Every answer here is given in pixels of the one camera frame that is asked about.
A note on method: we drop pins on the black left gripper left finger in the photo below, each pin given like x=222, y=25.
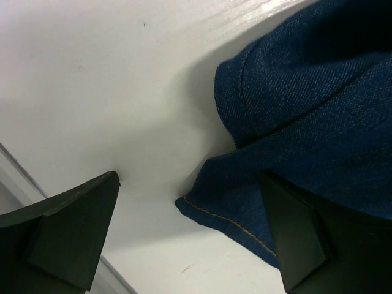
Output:
x=56, y=244

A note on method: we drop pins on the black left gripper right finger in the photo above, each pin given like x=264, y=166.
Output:
x=322, y=246

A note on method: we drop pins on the dark blue denim trousers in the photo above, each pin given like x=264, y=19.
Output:
x=310, y=101

